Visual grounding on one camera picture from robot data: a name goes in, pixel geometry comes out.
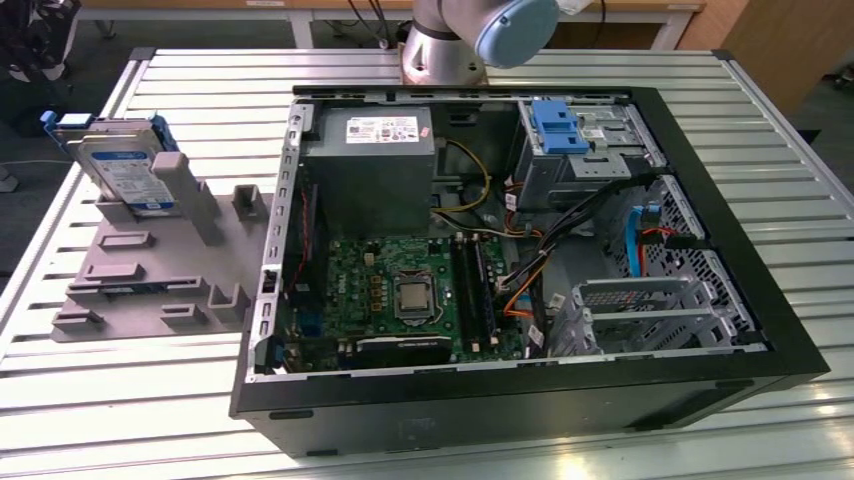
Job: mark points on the silver CPU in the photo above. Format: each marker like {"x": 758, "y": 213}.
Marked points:
{"x": 414, "y": 296}

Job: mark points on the black graphics card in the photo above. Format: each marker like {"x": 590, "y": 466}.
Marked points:
{"x": 400, "y": 350}

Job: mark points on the silver disk bay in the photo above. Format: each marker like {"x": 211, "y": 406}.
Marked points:
{"x": 647, "y": 314}

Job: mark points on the grey parts rack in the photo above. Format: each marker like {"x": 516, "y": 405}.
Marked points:
{"x": 167, "y": 260}

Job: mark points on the black PC case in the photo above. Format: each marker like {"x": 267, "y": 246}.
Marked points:
{"x": 467, "y": 415}

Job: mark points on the silver drive cage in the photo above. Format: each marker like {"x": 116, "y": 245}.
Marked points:
{"x": 600, "y": 165}

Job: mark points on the blue drive latch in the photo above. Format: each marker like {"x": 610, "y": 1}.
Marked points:
{"x": 556, "y": 125}

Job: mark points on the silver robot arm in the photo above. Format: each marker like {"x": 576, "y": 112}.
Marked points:
{"x": 434, "y": 55}

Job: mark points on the hard disk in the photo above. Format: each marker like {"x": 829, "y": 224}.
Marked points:
{"x": 123, "y": 175}

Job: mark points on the wooden desk with white frame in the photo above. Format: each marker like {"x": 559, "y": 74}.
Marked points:
{"x": 167, "y": 13}

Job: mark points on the CPU socket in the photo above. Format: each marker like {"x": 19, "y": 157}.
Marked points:
{"x": 414, "y": 277}

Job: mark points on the grey power supply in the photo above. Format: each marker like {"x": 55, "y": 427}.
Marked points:
{"x": 367, "y": 185}

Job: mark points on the green motherboard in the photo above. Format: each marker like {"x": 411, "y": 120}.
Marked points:
{"x": 354, "y": 300}

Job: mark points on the wooden cabinet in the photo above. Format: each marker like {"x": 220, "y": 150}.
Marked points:
{"x": 787, "y": 40}

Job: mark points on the black RAM stick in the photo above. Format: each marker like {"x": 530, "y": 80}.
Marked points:
{"x": 483, "y": 287}

